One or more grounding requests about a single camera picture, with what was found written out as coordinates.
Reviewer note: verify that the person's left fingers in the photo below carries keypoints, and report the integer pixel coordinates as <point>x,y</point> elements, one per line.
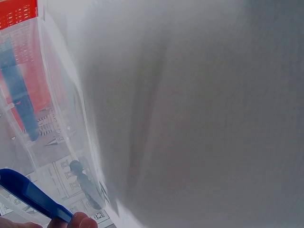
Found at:
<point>79,221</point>

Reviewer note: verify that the person's left hand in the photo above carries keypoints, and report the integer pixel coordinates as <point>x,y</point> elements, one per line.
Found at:
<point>79,221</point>

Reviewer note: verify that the clear plastic bag red label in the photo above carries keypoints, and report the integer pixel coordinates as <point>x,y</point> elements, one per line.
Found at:
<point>54,99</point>

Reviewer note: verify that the blue plastic clip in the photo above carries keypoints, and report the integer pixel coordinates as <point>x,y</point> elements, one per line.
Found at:
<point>35,192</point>

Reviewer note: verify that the dark blue bumpy piece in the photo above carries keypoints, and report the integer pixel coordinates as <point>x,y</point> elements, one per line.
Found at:
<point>86,187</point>

